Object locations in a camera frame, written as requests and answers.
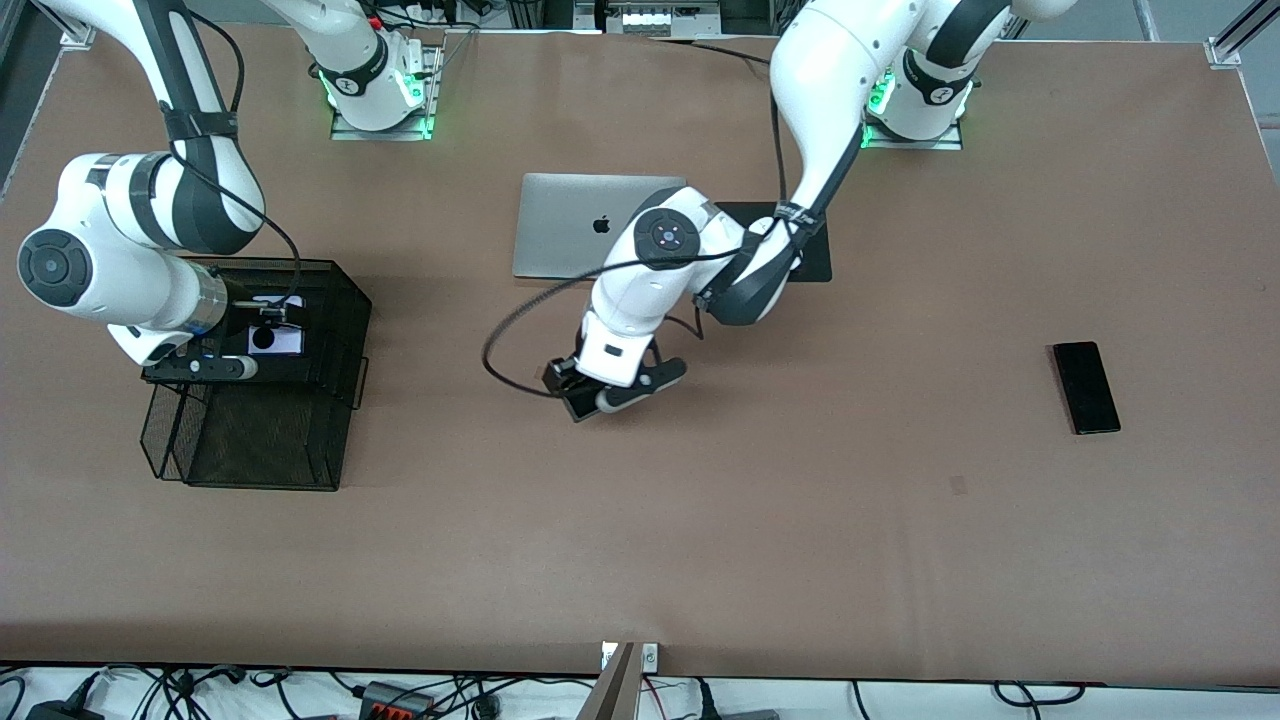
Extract white phone two lenses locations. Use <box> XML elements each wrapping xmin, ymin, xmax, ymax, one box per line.
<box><xmin>247</xmin><ymin>295</ymin><xmax>305</xmax><ymax>357</ymax></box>

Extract long black phone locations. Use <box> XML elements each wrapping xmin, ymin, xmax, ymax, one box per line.
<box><xmin>1052</xmin><ymin>341</ymin><xmax>1122</xmax><ymax>436</ymax></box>

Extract silver laptop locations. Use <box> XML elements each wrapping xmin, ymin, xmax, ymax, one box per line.
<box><xmin>512</xmin><ymin>173</ymin><xmax>689</xmax><ymax>283</ymax></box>

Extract black mesh two-tier tray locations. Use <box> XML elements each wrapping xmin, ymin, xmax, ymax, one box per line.
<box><xmin>140</xmin><ymin>257</ymin><xmax>373</xmax><ymax>492</ymax></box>

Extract white computer mouse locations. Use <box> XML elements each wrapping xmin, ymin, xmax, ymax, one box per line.
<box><xmin>748</xmin><ymin>216</ymin><xmax>805</xmax><ymax>273</ymax></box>

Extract black mouse pad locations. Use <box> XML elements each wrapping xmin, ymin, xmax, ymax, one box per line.
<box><xmin>712</xmin><ymin>201</ymin><xmax>833</xmax><ymax>283</ymax></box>

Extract aluminium profile beam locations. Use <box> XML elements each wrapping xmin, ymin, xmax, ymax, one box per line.
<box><xmin>578</xmin><ymin>642</ymin><xmax>637</xmax><ymax>720</ymax></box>

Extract white terminal device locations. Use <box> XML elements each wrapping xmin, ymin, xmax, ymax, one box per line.
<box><xmin>575</xmin><ymin>0</ymin><xmax>721</xmax><ymax>36</ymax></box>

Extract black orange power strip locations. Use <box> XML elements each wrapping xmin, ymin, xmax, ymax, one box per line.
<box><xmin>358</xmin><ymin>681</ymin><xmax>433</xmax><ymax>720</ymax></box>

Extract aluminium corner profile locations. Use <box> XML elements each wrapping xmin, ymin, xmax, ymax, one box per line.
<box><xmin>1205</xmin><ymin>0</ymin><xmax>1280</xmax><ymax>69</ymax></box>

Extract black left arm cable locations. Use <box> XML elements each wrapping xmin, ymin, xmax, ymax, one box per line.
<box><xmin>483</xmin><ymin>100</ymin><xmax>801</xmax><ymax>399</ymax></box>

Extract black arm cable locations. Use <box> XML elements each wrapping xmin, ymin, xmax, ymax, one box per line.
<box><xmin>165</xmin><ymin>10</ymin><xmax>303</xmax><ymax>321</ymax></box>
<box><xmin>483</xmin><ymin>100</ymin><xmax>801</xmax><ymax>399</ymax></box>

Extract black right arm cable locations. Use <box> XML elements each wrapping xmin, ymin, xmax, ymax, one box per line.
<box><xmin>165</xmin><ymin>10</ymin><xmax>303</xmax><ymax>321</ymax></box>

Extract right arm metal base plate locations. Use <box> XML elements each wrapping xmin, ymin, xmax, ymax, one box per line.
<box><xmin>330</xmin><ymin>45</ymin><xmax>441</xmax><ymax>141</ymax></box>

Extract black cable on table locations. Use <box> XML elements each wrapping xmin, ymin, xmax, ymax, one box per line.
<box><xmin>650</xmin><ymin>38</ymin><xmax>776</xmax><ymax>66</ymax></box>

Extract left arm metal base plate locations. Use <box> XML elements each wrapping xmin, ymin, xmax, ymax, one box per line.
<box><xmin>862</xmin><ymin>95</ymin><xmax>964</xmax><ymax>151</ymax></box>

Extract black looped cable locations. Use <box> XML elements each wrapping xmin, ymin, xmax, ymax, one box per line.
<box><xmin>992</xmin><ymin>682</ymin><xmax>1087</xmax><ymax>707</ymax></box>

